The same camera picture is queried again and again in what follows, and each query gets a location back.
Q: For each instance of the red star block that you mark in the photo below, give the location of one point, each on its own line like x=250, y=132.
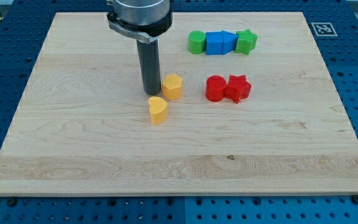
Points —
x=238, y=88

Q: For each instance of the blue cube block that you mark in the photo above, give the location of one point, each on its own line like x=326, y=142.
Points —
x=214, y=43

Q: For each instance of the red circle block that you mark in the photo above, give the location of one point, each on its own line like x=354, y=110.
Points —
x=215, y=88

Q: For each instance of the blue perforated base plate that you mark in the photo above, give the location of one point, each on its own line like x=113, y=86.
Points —
x=23, y=30

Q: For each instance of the yellow heart block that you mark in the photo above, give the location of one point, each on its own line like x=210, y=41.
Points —
x=158, y=110

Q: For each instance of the yellow hexagon block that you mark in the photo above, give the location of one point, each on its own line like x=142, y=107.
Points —
x=172, y=86

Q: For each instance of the green star block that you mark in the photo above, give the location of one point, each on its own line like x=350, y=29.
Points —
x=246, y=41

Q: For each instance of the green circle block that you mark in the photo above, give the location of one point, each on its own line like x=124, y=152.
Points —
x=196, y=42

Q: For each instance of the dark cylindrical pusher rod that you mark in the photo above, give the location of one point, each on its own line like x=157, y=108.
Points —
x=150, y=67

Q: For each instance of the white fiducial marker tag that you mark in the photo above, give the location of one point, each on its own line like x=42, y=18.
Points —
x=324, y=29

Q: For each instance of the blue pentagon block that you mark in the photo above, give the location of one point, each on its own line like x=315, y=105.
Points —
x=229, y=42

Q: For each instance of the wooden board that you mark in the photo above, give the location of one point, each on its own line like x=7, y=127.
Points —
x=82, y=126

